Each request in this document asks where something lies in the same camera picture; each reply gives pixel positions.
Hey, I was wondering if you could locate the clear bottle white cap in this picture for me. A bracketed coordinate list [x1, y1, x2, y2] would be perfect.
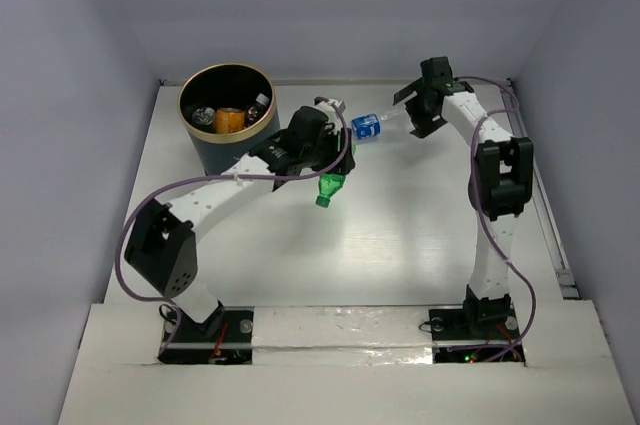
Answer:
[191, 106, 216, 128]

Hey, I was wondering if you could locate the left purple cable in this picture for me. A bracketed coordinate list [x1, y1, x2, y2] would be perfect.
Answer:
[114, 97, 351, 351]

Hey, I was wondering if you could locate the blue label water bottle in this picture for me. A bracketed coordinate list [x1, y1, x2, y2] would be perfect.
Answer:
[351, 107, 408, 143]

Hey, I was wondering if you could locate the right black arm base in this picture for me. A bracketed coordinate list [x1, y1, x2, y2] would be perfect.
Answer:
[419, 286, 524, 364]

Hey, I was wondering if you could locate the clear crushed bottle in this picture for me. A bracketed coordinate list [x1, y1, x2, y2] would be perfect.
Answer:
[245, 93, 270, 127]

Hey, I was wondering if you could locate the dark bin with gold rim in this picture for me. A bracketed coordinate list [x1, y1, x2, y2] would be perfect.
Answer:
[178, 63, 280, 175]

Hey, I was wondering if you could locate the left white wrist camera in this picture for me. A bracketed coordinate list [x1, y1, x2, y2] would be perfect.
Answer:
[314, 97, 346, 122]

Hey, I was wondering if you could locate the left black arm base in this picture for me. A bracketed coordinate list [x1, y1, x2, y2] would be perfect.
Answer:
[158, 304, 255, 365]

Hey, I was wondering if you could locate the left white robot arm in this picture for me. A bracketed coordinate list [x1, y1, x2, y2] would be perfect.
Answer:
[124, 97, 355, 340]

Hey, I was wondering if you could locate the metal rail at table edge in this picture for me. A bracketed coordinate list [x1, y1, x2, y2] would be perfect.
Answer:
[501, 78, 582, 301]

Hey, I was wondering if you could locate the small orange bottle barcode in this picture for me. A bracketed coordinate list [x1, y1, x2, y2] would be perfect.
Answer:
[214, 108, 245, 135]

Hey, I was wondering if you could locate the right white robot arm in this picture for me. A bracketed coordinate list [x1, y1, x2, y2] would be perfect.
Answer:
[394, 57, 534, 341]

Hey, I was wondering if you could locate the silver foil tape strip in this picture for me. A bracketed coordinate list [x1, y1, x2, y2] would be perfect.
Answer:
[251, 306, 433, 366]

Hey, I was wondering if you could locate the green plastic bottle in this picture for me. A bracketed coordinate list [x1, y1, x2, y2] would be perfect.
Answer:
[315, 145, 356, 208]

